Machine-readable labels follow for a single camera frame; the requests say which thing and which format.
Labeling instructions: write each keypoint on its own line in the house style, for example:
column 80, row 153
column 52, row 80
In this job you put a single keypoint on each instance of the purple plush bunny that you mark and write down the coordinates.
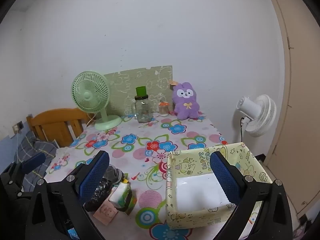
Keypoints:
column 186, row 105

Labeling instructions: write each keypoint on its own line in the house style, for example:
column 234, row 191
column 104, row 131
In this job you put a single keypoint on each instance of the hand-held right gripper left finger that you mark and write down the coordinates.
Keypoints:
column 96, row 177

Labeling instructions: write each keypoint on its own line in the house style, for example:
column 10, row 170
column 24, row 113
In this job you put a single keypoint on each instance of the plaid pillow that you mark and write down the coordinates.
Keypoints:
column 37, row 147

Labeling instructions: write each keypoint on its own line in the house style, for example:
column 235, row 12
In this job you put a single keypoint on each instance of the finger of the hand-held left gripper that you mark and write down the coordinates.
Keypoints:
column 33, row 161

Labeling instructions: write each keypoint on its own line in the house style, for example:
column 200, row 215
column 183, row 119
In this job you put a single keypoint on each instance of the green patterned board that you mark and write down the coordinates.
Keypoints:
column 140, row 78

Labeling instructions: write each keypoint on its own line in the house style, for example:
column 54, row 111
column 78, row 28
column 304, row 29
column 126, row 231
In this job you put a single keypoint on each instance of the green desk fan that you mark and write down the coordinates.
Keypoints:
column 87, row 95

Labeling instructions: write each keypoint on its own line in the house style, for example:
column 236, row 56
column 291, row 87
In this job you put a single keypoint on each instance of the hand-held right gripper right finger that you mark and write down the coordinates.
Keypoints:
column 225, row 177

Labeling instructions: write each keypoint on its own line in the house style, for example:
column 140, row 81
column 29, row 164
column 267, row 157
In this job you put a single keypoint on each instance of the glass jar with green lid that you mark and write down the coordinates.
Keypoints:
column 142, row 110

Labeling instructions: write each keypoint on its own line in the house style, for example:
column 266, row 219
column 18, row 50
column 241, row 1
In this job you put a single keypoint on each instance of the yellow cartoon printed box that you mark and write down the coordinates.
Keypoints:
column 197, row 195

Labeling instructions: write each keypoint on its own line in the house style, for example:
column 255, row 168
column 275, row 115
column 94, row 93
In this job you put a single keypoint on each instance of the black plastic bag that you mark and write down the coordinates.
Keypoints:
column 102, row 192

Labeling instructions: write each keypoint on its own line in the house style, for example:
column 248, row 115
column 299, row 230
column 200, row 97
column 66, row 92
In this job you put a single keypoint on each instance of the green tissue pack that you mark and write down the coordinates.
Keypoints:
column 121, row 195

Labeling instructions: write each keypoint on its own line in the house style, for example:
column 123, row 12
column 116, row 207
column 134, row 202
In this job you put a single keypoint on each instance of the wooden bed headboard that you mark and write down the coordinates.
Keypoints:
column 55, row 122

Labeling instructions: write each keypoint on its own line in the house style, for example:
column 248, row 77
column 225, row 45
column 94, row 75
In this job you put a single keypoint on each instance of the beige door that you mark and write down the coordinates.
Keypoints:
column 302, row 105

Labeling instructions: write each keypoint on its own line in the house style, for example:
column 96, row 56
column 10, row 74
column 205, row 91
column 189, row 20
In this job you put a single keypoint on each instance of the white fan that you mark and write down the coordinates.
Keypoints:
column 260, row 115

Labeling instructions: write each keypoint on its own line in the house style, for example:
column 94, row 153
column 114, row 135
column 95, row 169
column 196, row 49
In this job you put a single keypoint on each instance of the wall socket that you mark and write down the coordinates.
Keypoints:
column 18, row 126

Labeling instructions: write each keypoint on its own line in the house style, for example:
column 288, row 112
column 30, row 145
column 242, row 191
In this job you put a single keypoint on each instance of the cotton swab jar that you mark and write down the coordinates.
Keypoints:
column 164, row 110

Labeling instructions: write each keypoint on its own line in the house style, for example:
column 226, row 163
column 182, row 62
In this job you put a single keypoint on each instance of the pink square block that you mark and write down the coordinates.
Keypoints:
column 106, row 212

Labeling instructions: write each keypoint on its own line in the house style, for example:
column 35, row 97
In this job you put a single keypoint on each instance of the floral tablecloth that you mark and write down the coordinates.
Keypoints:
column 150, row 135

